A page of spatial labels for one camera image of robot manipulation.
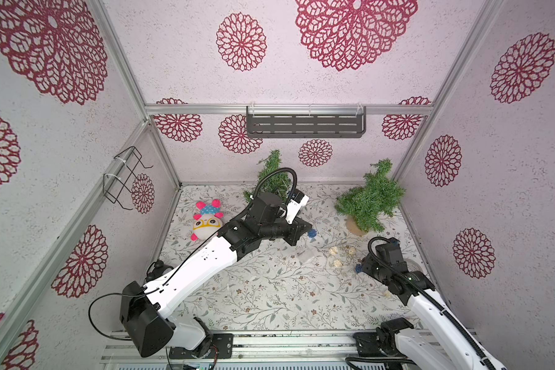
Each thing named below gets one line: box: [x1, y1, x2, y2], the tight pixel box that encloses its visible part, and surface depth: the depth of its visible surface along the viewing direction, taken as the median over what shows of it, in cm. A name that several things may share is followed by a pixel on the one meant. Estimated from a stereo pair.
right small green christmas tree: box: [334, 158, 406, 236], surface depth 83 cm
